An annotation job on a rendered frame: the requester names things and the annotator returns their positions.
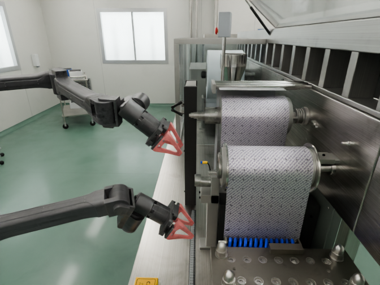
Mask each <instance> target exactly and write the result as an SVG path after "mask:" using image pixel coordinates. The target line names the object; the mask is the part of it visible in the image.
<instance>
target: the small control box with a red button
mask: <svg viewBox="0 0 380 285"><path fill-rule="evenodd" d="M231 22H232V13H231V12H229V11H228V12H219V19H218V28H217V27H216V28H215V34H218V37H231Z"/></svg>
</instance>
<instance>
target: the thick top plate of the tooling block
mask: <svg viewBox="0 0 380 285"><path fill-rule="evenodd" d="M216 248H217V247H210V276H211V285H221V281H222V278H223V276H224V272H225V271H226V270H231V271H233V273H234V276H235V283H236V285H347V283H348V281H349V280H350V277H352V276H353V274H354V273H360V274H361V272H360V271H359V269H358V268H357V266H356V265H355V263H354V262H353V261H352V259H351V258H350V256H349V255H348V253H347V252H346V250H344V260H343V262H336V261H334V260H332V259H331V258H330V256H329V254H330V252H331V250H332V249H309V248H303V249H304V252H303V254H270V252H269V249H268V248H256V247H226V248H227V254H228V255H227V258H225V259H224V260H220V259H218V258H216V256H215V249H216Z"/></svg>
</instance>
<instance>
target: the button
mask: <svg viewBox="0 0 380 285"><path fill-rule="evenodd" d="M134 285H158V278H144V277H136V279H135V283H134Z"/></svg>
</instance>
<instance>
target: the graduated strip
mask: <svg viewBox="0 0 380 285"><path fill-rule="evenodd" d="M191 219H192V220H193V221H194V224H193V226H191V233H193V234H194V237H193V238H192V239H190V248H189V278H188V285H196V210H191Z"/></svg>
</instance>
